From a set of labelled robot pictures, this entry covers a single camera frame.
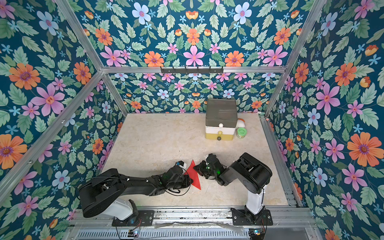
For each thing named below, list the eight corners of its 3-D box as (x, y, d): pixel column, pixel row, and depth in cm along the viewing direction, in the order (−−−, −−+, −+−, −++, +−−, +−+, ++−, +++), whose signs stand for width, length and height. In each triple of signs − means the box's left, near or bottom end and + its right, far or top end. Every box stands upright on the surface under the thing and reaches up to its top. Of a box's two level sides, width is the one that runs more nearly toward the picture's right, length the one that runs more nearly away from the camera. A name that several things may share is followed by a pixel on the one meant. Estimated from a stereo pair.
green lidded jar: (236, 138, 107) (237, 134, 103) (235, 131, 111) (236, 127, 107) (245, 138, 107) (247, 134, 103) (244, 131, 111) (245, 127, 107)
